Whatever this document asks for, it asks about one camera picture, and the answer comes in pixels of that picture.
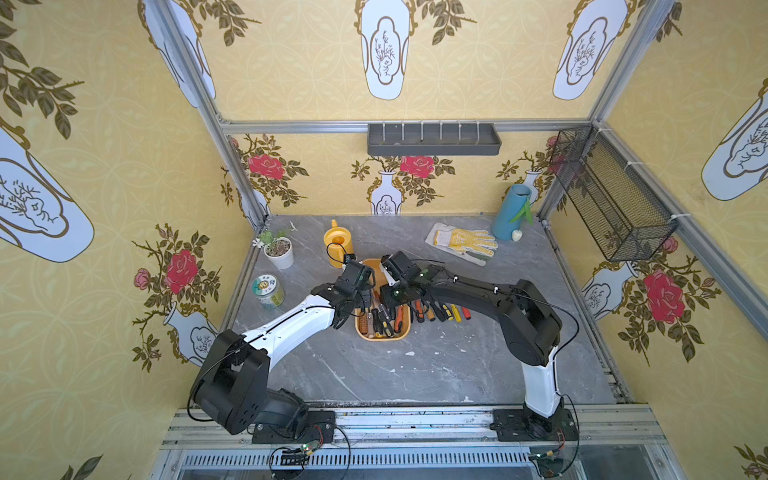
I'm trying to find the yellow watering can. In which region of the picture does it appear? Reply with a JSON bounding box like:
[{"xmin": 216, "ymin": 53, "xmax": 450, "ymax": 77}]
[{"xmin": 323, "ymin": 219, "xmax": 354, "ymax": 268}]

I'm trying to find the orange handled screwdriver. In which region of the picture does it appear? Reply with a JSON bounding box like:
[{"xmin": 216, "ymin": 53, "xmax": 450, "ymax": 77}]
[{"xmin": 413, "ymin": 300, "xmax": 425, "ymax": 323}]

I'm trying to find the yellow storage box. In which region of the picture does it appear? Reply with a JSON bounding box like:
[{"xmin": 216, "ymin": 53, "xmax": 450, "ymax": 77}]
[{"xmin": 352, "ymin": 259, "xmax": 416, "ymax": 342}]

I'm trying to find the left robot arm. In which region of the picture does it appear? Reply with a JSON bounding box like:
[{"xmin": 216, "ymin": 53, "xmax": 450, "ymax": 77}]
[{"xmin": 187, "ymin": 260, "xmax": 374, "ymax": 438}]

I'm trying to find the round tape tin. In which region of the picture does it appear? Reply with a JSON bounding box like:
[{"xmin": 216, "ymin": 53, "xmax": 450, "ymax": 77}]
[{"xmin": 252, "ymin": 273, "xmax": 285, "ymax": 308}]

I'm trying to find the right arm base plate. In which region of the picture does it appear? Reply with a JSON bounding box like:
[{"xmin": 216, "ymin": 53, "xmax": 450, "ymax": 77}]
[{"xmin": 489, "ymin": 406, "xmax": 579, "ymax": 442}]

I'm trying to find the black wire mesh basket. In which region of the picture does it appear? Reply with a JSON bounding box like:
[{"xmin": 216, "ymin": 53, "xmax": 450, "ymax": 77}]
[{"xmin": 550, "ymin": 126, "xmax": 678, "ymax": 262}]

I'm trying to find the black yellow screwdriver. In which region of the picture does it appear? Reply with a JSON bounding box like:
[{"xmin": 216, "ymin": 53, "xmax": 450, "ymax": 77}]
[{"xmin": 442, "ymin": 304, "xmax": 455, "ymax": 321}]

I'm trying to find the yellow white work glove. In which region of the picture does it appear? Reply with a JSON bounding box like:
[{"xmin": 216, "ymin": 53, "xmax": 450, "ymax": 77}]
[{"xmin": 425, "ymin": 223, "xmax": 499, "ymax": 267}]

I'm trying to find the black handled screwdriver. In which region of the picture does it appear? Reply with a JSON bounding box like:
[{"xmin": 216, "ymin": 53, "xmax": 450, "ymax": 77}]
[{"xmin": 433, "ymin": 304, "xmax": 447, "ymax": 322}]

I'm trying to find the yellow handled screwdriver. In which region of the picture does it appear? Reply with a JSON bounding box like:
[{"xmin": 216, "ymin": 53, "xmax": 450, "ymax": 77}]
[{"xmin": 451, "ymin": 304, "xmax": 463, "ymax": 323}]

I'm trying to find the grey wall shelf rack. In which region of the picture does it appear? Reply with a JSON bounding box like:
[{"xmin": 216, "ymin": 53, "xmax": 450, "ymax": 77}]
[{"xmin": 366, "ymin": 121, "xmax": 502, "ymax": 157}]

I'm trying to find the teal vase with flower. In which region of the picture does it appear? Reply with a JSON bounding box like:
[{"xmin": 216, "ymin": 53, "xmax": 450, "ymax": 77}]
[{"xmin": 491, "ymin": 184, "xmax": 533, "ymax": 240}]

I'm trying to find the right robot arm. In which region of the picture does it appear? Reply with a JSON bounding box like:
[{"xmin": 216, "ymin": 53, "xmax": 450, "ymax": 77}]
[{"xmin": 380, "ymin": 252, "xmax": 575, "ymax": 440}]

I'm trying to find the white potted plant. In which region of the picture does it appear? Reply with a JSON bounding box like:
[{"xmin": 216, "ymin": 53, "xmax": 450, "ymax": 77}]
[{"xmin": 252, "ymin": 229, "xmax": 294, "ymax": 270}]

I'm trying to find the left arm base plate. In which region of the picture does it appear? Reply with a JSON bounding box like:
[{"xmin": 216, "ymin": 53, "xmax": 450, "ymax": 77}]
[{"xmin": 247, "ymin": 410, "xmax": 336, "ymax": 445}]

